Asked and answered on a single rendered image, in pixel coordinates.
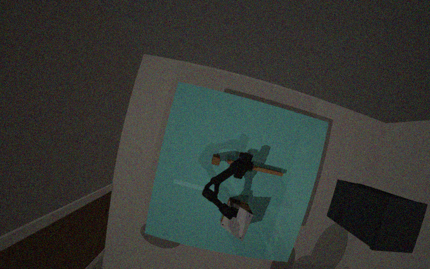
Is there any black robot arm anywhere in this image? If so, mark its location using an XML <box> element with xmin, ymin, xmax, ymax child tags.
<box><xmin>202</xmin><ymin>153</ymin><xmax>254</xmax><ymax>220</ymax></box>

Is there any brown wooden post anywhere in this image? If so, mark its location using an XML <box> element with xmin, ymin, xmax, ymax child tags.
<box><xmin>211</xmin><ymin>154</ymin><xmax>220</xmax><ymax>166</ymax></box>

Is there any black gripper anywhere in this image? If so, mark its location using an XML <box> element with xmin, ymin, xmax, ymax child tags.
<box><xmin>233</xmin><ymin>152</ymin><xmax>244</xmax><ymax>179</ymax></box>

